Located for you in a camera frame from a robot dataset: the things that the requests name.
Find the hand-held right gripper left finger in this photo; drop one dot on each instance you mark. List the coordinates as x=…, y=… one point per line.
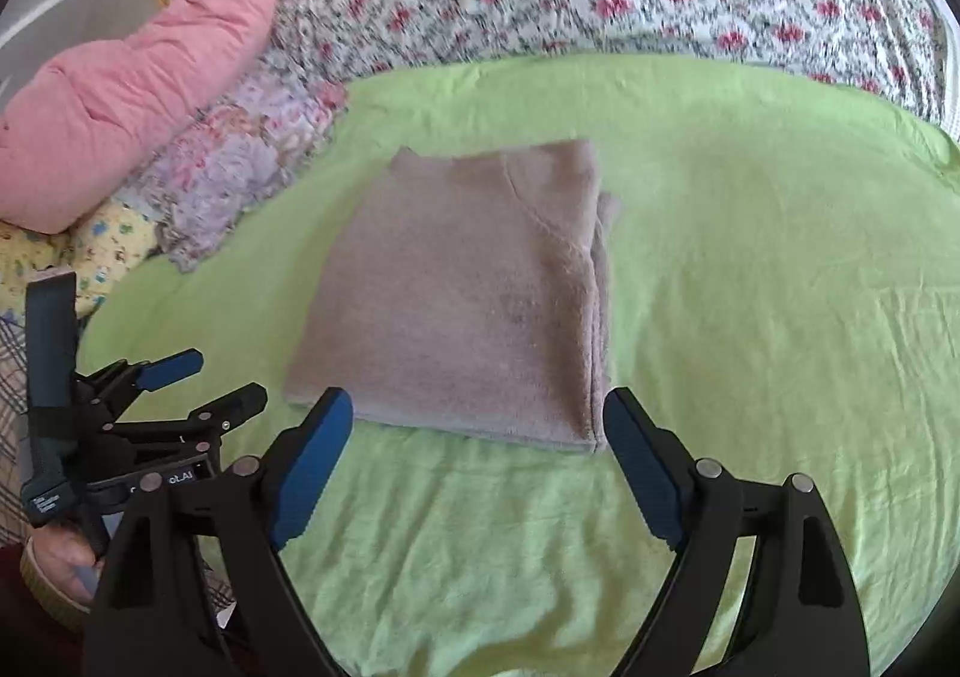
x=315, y=471

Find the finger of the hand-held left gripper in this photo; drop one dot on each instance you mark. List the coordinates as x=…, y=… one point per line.
x=176, y=366
x=225, y=403

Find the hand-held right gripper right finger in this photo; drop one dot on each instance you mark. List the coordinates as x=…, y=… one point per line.
x=643, y=471

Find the beige fuzzy sweater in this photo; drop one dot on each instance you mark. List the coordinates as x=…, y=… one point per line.
x=465, y=287

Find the person's left forearm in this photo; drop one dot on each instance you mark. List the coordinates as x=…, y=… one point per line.
x=30, y=621

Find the person's left hand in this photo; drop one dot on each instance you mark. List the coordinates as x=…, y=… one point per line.
x=64, y=561

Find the plaid cloth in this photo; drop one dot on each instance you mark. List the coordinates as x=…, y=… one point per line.
x=11, y=422

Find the yellow printed cloth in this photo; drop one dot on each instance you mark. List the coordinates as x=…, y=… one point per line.
x=90, y=249

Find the pale purple floral pillow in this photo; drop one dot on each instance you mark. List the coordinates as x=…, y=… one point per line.
x=232, y=159

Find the light green blanket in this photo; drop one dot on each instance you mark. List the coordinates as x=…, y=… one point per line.
x=750, y=272

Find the pink quilted pillow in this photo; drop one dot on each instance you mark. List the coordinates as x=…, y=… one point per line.
x=135, y=84

